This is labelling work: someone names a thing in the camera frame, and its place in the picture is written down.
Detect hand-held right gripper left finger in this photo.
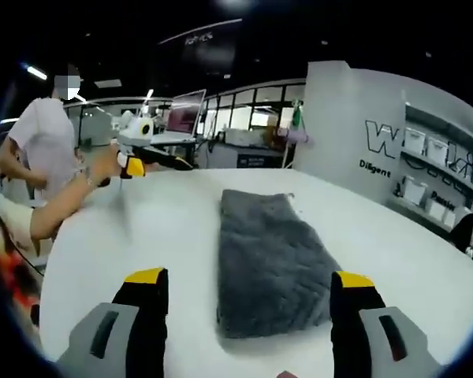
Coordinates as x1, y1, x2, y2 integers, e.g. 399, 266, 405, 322
57, 267, 169, 378

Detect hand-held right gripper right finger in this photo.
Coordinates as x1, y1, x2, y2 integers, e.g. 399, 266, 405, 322
330, 270, 445, 378

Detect grey fluffy towel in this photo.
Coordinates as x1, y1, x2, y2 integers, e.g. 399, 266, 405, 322
214, 188, 333, 339

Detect person's left hand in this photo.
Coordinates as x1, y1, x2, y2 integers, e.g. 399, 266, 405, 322
87, 147, 121, 187

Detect computer monitor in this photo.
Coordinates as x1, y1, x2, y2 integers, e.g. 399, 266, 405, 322
165, 89, 207, 139

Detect white table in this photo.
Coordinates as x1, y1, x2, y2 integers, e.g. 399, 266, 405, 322
39, 168, 473, 378

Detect person's printed clothing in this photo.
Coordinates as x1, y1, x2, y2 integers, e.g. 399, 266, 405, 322
0, 192, 44, 330

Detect white storage box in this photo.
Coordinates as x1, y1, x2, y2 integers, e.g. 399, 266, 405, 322
401, 175, 427, 206
427, 137, 451, 163
412, 129, 435, 155
425, 196, 447, 221

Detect white lettered partition panel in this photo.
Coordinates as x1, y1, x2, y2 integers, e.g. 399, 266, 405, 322
294, 61, 407, 200

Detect wall shelf unit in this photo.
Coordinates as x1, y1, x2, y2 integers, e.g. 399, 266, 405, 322
393, 100, 473, 241

